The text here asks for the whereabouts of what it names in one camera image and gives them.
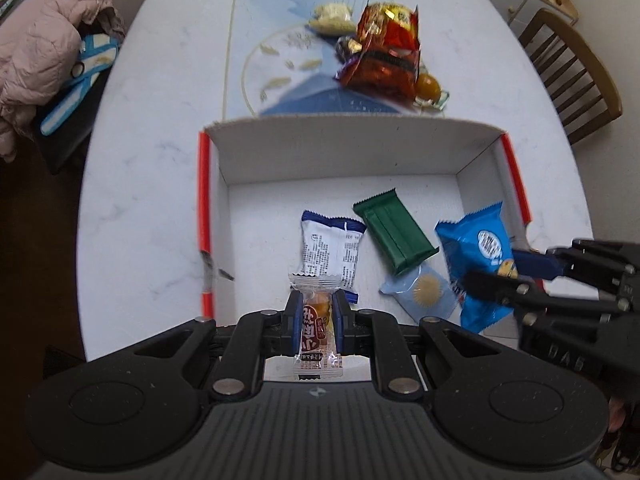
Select white blue snack packet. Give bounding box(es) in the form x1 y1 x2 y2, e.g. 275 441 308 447
299 210 367 306

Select clear brown candy packet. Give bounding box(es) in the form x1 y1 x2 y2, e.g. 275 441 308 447
289 272 346 380

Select blue white bag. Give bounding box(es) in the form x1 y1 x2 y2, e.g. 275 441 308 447
39 32 122 136

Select black chair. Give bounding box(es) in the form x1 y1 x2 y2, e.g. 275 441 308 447
32 35 108 176

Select pale yellow snack packet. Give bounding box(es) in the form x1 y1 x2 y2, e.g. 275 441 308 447
307 3 355 36

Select wooden chair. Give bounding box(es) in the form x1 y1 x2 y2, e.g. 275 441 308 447
517 7 623 146

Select white cardboard box red edges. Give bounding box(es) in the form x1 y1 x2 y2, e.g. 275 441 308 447
197 116 531 361

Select orange red snack bag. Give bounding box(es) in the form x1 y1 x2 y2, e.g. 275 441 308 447
336 45 421 106

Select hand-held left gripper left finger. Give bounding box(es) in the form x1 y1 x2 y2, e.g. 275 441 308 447
134 290 305 401

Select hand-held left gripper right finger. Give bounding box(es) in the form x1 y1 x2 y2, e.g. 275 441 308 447
332 290 501 401

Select dark green snack bar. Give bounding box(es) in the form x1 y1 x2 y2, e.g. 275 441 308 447
352 187 440 277

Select orange round jelly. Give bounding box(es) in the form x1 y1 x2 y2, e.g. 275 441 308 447
415 74 443 101

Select pink puffer jacket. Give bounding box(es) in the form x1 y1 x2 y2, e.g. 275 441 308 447
0 0 126 163

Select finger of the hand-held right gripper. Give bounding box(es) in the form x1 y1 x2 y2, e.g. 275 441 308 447
512 238 640 297
462 270 632 327

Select dark brown snack packet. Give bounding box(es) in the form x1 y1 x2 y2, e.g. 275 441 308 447
335 35 363 63

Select clear packet yellow cookie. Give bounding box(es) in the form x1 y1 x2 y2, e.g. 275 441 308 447
379 265 458 322

